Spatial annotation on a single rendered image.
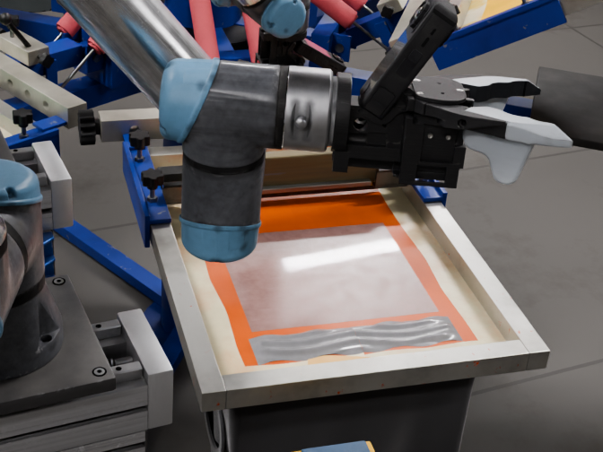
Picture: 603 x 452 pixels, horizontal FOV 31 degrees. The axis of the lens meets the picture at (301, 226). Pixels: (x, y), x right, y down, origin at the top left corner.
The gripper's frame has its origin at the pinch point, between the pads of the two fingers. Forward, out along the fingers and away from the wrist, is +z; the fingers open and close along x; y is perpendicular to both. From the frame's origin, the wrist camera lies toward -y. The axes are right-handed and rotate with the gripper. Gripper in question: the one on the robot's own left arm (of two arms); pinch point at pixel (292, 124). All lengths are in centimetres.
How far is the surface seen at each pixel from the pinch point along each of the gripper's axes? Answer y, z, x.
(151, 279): 11, 107, -103
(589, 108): -87, 18, -33
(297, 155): -1.3, 6.5, 1.2
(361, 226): -11.9, 16.8, 12.9
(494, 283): -28, 13, 40
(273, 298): 11.3, 16.7, 33.4
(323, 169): -7.0, 10.1, 1.4
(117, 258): 20, 107, -117
